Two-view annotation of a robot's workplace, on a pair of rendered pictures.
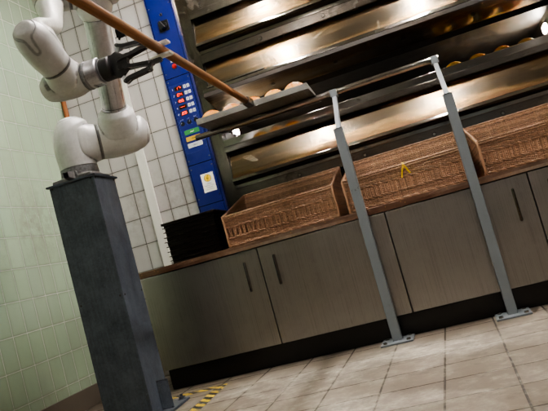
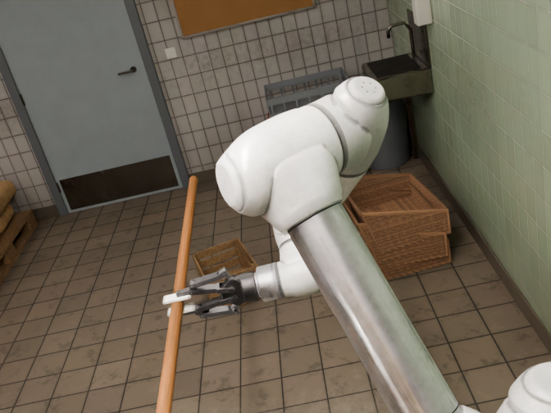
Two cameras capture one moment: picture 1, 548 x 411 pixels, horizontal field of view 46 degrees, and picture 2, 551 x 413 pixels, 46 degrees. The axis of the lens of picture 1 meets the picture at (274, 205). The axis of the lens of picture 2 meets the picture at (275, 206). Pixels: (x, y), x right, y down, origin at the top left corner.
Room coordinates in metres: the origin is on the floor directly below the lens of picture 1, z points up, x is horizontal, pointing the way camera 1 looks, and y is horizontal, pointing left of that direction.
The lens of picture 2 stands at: (3.36, 0.25, 2.05)
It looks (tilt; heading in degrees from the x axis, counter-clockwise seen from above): 26 degrees down; 169
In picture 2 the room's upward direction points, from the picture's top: 14 degrees counter-clockwise
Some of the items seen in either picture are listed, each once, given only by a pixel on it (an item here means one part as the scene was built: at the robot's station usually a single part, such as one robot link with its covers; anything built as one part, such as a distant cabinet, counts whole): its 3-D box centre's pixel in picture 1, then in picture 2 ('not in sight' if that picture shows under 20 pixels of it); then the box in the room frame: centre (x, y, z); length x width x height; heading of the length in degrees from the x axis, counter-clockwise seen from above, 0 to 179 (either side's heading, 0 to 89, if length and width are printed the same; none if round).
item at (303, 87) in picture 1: (260, 110); not in sight; (3.10, -0.06, 1.19); 0.55 x 0.36 x 0.03; 77
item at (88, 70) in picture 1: (95, 73); (268, 282); (2.00, 0.44, 1.19); 0.09 x 0.06 x 0.09; 167
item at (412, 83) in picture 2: not in sight; (398, 93); (-0.41, 1.92, 0.69); 0.46 x 0.36 x 0.94; 166
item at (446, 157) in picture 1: (404, 170); not in sight; (3.06, -0.64, 0.72); 0.56 x 0.49 x 0.28; 75
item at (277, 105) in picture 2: not in sight; (307, 93); (-1.05, 1.50, 0.68); 0.60 x 0.40 x 0.15; 76
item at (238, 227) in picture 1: (287, 205); not in sight; (3.21, -0.06, 0.72); 0.56 x 0.49 x 0.28; 77
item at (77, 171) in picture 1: (78, 174); not in sight; (2.66, 0.75, 1.03); 0.22 x 0.18 x 0.06; 170
